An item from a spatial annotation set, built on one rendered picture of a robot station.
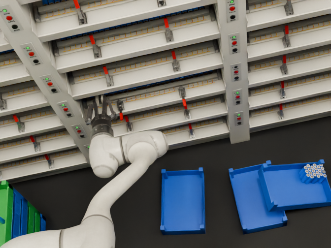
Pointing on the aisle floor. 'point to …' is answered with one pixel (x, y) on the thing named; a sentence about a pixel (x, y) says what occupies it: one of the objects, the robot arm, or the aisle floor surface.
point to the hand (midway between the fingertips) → (99, 97)
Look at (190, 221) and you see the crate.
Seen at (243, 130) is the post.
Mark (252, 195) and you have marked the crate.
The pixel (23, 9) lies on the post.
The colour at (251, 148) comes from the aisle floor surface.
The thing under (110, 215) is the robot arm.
